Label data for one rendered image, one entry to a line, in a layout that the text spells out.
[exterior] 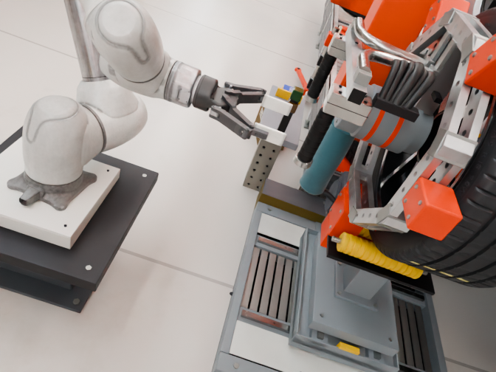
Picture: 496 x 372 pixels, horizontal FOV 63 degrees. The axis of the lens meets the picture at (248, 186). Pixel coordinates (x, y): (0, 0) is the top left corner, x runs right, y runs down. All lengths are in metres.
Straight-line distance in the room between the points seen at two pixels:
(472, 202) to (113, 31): 0.71
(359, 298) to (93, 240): 0.89
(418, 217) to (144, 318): 0.97
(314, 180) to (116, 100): 0.65
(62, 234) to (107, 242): 0.13
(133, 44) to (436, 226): 0.63
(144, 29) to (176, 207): 1.16
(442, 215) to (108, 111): 0.91
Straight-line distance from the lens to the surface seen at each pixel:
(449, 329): 2.03
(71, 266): 1.20
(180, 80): 0.88
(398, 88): 0.86
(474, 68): 0.88
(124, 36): 0.72
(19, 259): 1.22
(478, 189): 0.87
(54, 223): 1.22
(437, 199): 0.84
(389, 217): 0.94
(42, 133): 1.16
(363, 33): 1.07
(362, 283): 1.44
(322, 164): 1.27
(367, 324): 1.46
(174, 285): 1.55
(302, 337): 1.40
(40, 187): 1.26
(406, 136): 1.06
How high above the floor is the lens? 1.28
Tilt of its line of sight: 39 degrees down
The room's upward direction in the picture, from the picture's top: 23 degrees clockwise
